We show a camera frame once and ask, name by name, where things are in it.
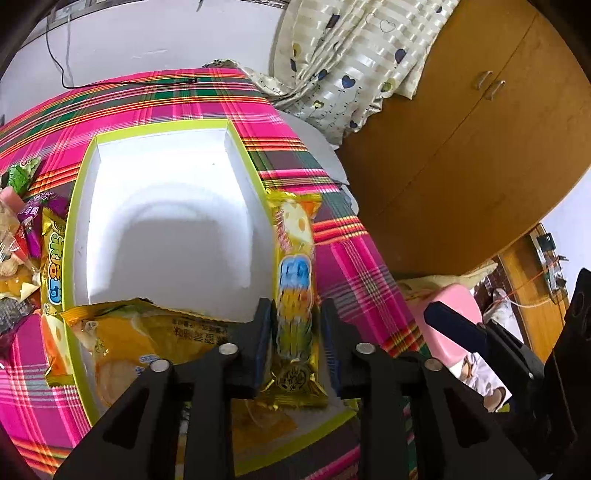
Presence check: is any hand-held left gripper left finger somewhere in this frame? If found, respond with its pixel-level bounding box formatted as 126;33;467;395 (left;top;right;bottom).
53;298;279;480

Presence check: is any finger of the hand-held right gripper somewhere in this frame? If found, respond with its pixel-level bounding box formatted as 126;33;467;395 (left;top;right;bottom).
424;300;546;380

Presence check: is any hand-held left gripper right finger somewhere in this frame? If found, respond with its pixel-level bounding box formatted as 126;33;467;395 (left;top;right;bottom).
320;298;539;480

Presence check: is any gold snack bar packet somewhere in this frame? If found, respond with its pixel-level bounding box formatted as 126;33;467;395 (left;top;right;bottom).
39;208;77;387
256;191;329;409

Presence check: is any large yellow snack bag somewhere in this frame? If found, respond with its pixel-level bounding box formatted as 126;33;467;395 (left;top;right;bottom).
60;298;298;444

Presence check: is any lime green rimmed white box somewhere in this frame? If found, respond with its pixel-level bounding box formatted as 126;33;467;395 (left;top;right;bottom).
62;119;365;476

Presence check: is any black snack packet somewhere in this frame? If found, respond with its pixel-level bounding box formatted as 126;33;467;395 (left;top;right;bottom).
0;298;40;358

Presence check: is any clear bag of round puffs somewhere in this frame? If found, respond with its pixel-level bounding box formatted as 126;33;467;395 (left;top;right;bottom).
0;203;40;278

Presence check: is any pink jelly cup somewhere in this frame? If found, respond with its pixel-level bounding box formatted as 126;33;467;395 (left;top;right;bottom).
0;187;24;213

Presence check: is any green snack packet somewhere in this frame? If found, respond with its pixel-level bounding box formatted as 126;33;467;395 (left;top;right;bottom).
6;157;43;193

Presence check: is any cream pillow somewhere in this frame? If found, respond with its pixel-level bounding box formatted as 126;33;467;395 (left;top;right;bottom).
397;261;499;301

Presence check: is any wooden bedside table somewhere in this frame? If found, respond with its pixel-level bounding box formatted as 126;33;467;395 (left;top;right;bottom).
475;224;575;356

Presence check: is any wooden wardrobe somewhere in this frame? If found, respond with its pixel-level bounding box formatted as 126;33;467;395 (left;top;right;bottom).
335;0;591;278

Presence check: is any yellow fruit jelly cup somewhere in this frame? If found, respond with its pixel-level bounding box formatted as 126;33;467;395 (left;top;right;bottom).
0;272;42;305

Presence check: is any pink plaid blanket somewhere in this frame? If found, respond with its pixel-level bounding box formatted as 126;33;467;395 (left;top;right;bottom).
0;68;432;480

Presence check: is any floral patterned cloth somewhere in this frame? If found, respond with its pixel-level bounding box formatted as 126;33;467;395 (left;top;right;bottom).
202;59;296;109

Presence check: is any cream heart print curtain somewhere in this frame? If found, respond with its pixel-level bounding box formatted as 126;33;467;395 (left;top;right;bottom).
270;0;460;144

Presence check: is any black cable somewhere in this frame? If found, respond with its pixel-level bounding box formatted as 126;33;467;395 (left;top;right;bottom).
45;9;199;89

